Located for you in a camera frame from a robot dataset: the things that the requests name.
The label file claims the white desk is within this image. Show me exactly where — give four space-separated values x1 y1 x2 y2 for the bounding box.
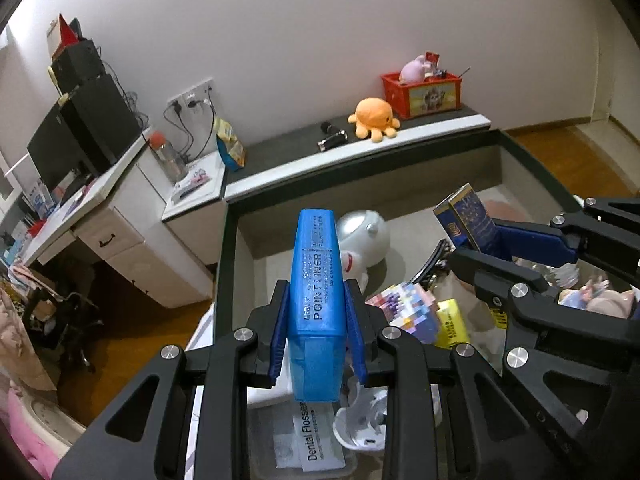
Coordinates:
20 132 216 308

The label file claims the white bed frame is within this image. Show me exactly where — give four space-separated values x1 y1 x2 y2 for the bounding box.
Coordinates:
10 387 88 448

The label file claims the red plastic crate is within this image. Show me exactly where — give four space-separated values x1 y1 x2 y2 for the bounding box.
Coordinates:
380 71 463 120

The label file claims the pink plush toy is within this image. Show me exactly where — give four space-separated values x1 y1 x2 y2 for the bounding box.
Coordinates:
398 57 432 85

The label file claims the blue yellow snack bag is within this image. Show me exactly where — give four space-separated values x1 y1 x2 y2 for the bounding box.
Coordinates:
214 119 247 171

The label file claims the yellow small box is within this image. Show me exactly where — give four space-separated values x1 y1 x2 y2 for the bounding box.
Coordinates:
435 298 473 350

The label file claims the colourful block cube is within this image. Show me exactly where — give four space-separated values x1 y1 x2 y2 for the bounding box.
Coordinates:
365 282 441 343

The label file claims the clear bottle red cap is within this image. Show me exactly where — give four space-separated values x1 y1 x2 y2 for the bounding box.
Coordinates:
149 131 187 183

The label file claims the small black speaker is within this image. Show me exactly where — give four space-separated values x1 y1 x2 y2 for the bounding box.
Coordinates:
50 37 106 93

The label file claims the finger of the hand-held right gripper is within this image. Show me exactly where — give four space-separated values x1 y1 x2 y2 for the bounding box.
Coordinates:
491 196 640 287
446 249 640 357

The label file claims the black chair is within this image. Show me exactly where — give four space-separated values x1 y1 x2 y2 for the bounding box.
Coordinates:
20 280 101 376

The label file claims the pink down jacket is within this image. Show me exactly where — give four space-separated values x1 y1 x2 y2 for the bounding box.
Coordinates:
0 280 58 393

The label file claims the clear plastic floss box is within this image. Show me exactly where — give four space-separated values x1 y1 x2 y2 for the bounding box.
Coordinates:
250 400 358 480

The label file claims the black computer monitor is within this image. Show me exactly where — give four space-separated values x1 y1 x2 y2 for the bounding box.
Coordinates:
26 107 93 196

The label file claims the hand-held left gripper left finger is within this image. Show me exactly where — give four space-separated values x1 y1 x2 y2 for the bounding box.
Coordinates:
51 279 292 480

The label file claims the white bedside cabinet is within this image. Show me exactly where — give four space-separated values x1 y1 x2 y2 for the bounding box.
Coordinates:
161 152 228 266

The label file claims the black keyboard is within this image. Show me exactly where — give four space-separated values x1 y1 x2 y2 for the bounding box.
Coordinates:
60 175 96 206

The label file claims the black hair claw clip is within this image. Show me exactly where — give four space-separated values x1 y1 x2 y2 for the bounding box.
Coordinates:
407 240 453 286

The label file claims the blue pen case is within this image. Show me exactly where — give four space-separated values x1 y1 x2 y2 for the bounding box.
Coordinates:
286 208 347 403

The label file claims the white plastic case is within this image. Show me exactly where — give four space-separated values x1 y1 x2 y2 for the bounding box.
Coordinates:
332 380 443 453

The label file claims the small yellow desk fan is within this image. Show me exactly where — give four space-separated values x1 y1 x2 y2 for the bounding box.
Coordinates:
47 65 71 106

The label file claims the pink blanket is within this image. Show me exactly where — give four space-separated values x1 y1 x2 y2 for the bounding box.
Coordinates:
0 390 61 480

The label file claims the black flashlight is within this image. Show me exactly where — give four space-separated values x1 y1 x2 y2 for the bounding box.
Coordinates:
317 130 348 153

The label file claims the white cardboard box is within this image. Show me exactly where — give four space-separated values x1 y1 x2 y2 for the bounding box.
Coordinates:
247 370 296 408

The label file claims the white wall socket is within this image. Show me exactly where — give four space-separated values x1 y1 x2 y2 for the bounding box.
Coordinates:
167 79 215 110

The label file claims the orange octopus plush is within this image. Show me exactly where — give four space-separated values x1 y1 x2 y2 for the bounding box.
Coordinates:
347 97 400 145

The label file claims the blue white packet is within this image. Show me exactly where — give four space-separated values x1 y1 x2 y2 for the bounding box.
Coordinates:
27 182 56 216

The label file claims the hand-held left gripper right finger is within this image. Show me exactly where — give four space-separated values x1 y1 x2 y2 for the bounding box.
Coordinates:
342 278 558 480

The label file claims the red desk calendar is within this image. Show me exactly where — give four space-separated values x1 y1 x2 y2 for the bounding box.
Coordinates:
46 14 83 58

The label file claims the pink packet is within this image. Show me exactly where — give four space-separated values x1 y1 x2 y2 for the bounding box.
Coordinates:
172 167 213 201

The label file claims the large black speaker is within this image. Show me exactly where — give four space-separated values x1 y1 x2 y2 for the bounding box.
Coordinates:
60 74 141 176

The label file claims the white astronaut toy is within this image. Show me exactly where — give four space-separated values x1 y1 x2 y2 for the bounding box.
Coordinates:
336 209 392 286

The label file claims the pink black storage box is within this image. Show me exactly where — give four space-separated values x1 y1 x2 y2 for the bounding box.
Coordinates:
212 129 640 361

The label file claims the dark blue gold box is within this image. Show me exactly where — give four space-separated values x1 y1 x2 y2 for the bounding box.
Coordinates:
432 184 501 261

